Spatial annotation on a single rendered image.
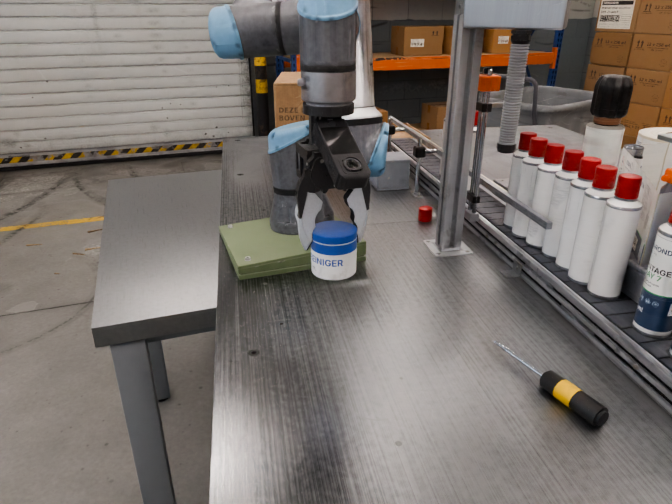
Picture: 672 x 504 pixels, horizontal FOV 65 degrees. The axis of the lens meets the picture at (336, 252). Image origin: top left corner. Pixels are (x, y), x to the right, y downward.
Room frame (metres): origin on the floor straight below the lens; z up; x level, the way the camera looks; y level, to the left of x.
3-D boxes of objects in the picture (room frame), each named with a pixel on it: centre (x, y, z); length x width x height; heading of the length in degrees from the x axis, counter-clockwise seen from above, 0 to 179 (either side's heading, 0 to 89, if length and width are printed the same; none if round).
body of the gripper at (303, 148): (0.76, 0.01, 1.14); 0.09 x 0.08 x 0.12; 20
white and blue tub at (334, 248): (0.73, 0.00, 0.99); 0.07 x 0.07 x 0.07
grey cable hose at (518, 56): (0.98, -0.32, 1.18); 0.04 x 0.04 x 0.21
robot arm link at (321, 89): (0.75, 0.01, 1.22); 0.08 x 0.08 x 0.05
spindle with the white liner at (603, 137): (1.28, -0.65, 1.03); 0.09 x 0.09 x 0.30
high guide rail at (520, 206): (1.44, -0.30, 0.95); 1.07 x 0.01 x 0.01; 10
